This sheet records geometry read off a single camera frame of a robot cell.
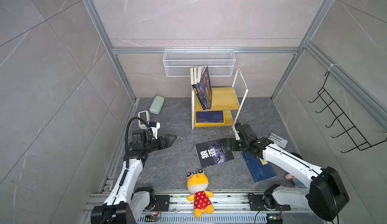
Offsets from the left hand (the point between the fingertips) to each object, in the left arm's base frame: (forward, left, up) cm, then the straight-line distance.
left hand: (170, 135), depth 81 cm
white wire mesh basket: (+48, -4, +14) cm, 50 cm away
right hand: (-2, -34, -7) cm, 35 cm away
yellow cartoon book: (+14, -23, -10) cm, 28 cm away
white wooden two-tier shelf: (+19, -33, +5) cm, 38 cm away
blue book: (-16, -50, -14) cm, 55 cm away
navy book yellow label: (+16, -24, -6) cm, 29 cm away
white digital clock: (+24, +22, -12) cm, 34 cm away
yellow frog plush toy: (-23, -14, -8) cm, 28 cm away
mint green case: (+35, +15, -14) cm, 41 cm away
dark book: (-4, -25, -15) cm, 29 cm away
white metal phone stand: (+2, -67, -14) cm, 69 cm away
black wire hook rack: (-15, -79, +18) cm, 83 cm away
